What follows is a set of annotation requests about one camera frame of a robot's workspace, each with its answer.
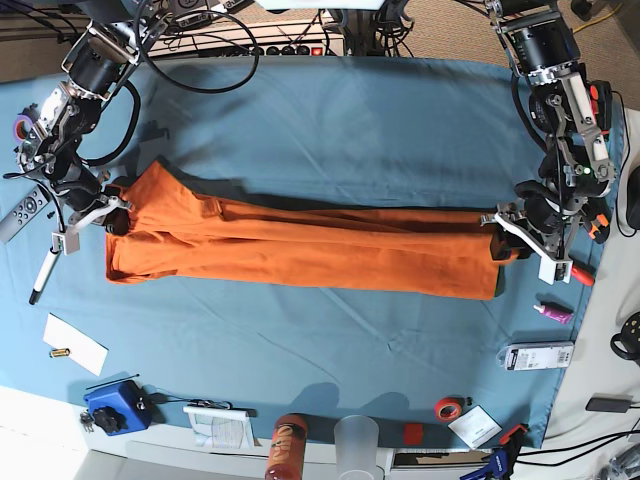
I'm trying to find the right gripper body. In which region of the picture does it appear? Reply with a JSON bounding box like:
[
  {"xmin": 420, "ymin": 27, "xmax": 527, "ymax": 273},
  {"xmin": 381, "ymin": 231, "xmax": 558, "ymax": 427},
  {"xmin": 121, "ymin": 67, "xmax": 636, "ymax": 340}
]
[{"xmin": 50, "ymin": 169, "xmax": 133, "ymax": 255}]

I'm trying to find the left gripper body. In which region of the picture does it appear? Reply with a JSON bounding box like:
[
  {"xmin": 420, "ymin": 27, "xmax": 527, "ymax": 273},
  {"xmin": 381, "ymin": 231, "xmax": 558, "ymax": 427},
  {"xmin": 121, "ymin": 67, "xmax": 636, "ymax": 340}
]
[{"xmin": 480, "ymin": 180, "xmax": 588, "ymax": 284}]

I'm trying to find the orange t-shirt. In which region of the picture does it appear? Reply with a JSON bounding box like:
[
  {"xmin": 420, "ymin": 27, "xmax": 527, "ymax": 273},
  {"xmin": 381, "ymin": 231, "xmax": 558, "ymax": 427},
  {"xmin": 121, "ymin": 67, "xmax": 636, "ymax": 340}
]
[{"xmin": 105, "ymin": 162, "xmax": 502, "ymax": 300}]

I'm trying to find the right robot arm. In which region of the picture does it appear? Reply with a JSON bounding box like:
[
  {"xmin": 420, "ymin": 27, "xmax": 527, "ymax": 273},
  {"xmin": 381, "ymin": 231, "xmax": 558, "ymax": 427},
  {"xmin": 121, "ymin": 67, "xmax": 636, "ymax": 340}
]
[{"xmin": 1, "ymin": 1, "xmax": 176, "ymax": 253}]

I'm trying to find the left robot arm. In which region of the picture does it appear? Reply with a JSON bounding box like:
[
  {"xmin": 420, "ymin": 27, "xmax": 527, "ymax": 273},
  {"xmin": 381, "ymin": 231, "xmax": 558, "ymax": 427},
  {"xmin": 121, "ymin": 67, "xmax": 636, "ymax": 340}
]
[{"xmin": 481, "ymin": 1, "xmax": 616, "ymax": 284}]

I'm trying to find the orange black utility knife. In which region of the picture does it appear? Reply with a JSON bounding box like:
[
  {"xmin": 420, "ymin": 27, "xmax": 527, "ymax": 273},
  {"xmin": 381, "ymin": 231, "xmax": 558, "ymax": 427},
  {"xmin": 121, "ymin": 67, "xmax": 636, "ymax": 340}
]
[{"xmin": 582, "ymin": 198, "xmax": 611, "ymax": 244}]

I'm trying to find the red screwdriver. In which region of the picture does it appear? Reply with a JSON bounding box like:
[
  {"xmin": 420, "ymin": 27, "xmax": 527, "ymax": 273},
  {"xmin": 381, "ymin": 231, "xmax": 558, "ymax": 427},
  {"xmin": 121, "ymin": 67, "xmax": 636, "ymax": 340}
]
[{"xmin": 571, "ymin": 264, "xmax": 595, "ymax": 287}]

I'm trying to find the grey remote control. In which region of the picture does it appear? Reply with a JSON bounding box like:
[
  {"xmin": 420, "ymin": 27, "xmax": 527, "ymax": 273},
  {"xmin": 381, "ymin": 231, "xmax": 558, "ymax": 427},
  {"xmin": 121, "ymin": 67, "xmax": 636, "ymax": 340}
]
[{"xmin": 0, "ymin": 185, "xmax": 52, "ymax": 244}]

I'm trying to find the purple glue tube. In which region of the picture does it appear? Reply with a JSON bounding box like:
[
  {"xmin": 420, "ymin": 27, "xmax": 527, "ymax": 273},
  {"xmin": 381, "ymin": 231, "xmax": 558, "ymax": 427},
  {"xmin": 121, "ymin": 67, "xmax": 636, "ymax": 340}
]
[{"xmin": 533, "ymin": 303, "xmax": 573, "ymax": 325}]

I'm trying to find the white black marker pen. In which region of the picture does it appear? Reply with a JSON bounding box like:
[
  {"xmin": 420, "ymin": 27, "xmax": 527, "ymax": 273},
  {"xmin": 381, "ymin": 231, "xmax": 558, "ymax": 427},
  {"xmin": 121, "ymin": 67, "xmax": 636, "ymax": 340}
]
[{"xmin": 29, "ymin": 248, "xmax": 60, "ymax": 305}]

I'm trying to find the purple tape roll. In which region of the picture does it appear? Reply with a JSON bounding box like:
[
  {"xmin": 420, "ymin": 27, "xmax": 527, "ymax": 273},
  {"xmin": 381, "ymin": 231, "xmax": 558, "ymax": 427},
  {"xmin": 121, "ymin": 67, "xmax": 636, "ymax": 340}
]
[{"xmin": 12, "ymin": 103, "xmax": 39, "ymax": 144}]

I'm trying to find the black computer mouse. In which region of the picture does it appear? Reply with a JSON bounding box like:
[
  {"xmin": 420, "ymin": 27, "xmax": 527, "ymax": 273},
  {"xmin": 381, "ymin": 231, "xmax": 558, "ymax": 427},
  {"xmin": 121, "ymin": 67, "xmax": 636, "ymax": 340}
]
[{"xmin": 625, "ymin": 166, "xmax": 640, "ymax": 230}]

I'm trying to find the white packaged item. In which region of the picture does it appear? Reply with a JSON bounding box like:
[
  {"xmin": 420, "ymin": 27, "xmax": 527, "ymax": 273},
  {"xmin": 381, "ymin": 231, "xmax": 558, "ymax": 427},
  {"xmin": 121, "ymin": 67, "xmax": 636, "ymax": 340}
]
[{"xmin": 496, "ymin": 341, "xmax": 575, "ymax": 371}]

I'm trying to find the white paper card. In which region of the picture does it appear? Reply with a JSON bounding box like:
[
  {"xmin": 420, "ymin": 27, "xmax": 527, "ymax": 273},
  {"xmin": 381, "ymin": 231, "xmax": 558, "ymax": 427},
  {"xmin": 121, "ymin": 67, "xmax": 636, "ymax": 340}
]
[{"xmin": 43, "ymin": 313, "xmax": 108, "ymax": 376}]

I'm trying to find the blue table cloth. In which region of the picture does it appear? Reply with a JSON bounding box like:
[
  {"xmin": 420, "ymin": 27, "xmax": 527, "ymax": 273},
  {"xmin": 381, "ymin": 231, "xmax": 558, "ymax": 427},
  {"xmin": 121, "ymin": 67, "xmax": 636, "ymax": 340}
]
[{"xmin": 1, "ymin": 57, "xmax": 590, "ymax": 448}]

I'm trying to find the black yellow dotted mug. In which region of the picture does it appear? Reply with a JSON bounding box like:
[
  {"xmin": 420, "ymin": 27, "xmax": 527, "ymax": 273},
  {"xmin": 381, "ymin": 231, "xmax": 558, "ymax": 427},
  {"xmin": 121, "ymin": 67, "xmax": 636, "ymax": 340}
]
[{"xmin": 610, "ymin": 312, "xmax": 640, "ymax": 364}]

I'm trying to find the small yellow battery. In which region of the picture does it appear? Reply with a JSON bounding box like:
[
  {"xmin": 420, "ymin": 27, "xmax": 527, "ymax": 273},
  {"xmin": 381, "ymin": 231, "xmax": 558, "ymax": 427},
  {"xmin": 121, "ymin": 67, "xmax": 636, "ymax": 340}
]
[{"xmin": 49, "ymin": 348, "xmax": 71, "ymax": 358}]

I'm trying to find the red tape roll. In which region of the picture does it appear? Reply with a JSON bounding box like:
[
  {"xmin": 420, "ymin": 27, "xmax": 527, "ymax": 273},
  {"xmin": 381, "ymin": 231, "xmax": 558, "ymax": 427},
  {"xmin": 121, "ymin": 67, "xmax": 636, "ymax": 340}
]
[{"xmin": 434, "ymin": 396, "xmax": 467, "ymax": 422}]

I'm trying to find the black power adapter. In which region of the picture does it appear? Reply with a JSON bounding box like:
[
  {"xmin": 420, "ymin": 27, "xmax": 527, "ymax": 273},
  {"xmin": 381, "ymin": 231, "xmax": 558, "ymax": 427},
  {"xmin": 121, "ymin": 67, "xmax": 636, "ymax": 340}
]
[{"xmin": 585, "ymin": 396, "xmax": 634, "ymax": 413}]

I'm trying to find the white square card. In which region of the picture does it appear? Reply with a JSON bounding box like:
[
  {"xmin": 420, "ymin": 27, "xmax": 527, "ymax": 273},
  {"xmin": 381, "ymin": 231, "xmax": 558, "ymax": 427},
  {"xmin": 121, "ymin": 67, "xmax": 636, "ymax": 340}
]
[{"xmin": 448, "ymin": 406, "xmax": 501, "ymax": 449}]

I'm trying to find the blue box with knob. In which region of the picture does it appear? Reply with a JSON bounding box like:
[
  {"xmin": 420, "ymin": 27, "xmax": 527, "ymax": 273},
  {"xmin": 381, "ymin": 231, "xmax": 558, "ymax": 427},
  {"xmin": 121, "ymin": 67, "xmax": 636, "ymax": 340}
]
[{"xmin": 83, "ymin": 380, "xmax": 152, "ymax": 436}]

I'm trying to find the small red block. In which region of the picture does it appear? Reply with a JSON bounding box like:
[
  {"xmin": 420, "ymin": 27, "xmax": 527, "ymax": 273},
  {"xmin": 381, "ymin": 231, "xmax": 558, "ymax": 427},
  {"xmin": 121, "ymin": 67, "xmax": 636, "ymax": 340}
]
[{"xmin": 403, "ymin": 423, "xmax": 424, "ymax": 446}]

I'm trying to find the blue black clamp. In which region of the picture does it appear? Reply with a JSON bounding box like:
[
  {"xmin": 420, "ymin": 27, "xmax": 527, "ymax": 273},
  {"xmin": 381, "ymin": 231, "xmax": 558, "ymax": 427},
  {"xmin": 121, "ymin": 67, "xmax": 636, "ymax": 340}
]
[{"xmin": 460, "ymin": 423, "xmax": 528, "ymax": 480}]

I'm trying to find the white folded booklet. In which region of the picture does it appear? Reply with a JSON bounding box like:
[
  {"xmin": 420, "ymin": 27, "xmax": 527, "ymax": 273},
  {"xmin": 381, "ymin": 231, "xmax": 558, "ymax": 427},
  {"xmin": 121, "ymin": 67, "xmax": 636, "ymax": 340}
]
[{"xmin": 183, "ymin": 405, "xmax": 255, "ymax": 449}]

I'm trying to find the translucent plastic cup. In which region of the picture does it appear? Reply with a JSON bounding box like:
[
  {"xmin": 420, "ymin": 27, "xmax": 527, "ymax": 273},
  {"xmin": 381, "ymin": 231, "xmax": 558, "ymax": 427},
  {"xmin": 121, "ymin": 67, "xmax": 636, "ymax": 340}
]
[{"xmin": 334, "ymin": 415, "xmax": 379, "ymax": 480}]

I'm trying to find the black power strip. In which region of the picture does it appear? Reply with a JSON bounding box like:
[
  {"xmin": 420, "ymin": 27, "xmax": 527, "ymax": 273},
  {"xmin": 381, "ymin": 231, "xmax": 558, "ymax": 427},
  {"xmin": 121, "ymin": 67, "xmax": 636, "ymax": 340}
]
[{"xmin": 221, "ymin": 44, "xmax": 326, "ymax": 57}]

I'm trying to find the orange drink can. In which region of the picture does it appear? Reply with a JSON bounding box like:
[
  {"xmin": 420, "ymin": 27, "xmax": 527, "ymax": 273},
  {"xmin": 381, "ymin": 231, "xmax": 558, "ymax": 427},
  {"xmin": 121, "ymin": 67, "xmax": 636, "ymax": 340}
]
[{"xmin": 264, "ymin": 414, "xmax": 308, "ymax": 480}]

